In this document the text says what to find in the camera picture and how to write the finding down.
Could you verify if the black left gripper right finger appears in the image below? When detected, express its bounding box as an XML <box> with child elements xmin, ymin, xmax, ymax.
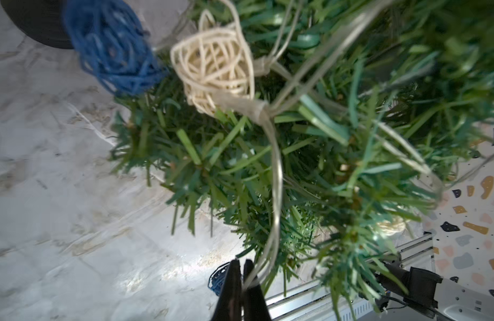
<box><xmin>242</xmin><ymin>259</ymin><xmax>272</xmax><ymax>321</ymax></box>

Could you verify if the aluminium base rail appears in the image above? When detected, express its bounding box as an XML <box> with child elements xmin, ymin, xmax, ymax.
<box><xmin>266</xmin><ymin>232</ymin><xmax>435</xmax><ymax>320</ymax></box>

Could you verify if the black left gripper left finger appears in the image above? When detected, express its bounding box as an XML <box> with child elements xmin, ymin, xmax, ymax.
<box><xmin>209</xmin><ymin>259</ymin><xmax>242</xmax><ymax>321</ymax></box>

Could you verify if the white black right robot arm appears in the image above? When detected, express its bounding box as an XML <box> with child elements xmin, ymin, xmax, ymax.
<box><xmin>376</xmin><ymin>263</ymin><xmax>494</xmax><ymax>320</ymax></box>

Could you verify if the green left christmas tree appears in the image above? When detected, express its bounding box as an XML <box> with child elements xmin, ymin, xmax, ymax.
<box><xmin>108</xmin><ymin>0</ymin><xmax>494</xmax><ymax>321</ymax></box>

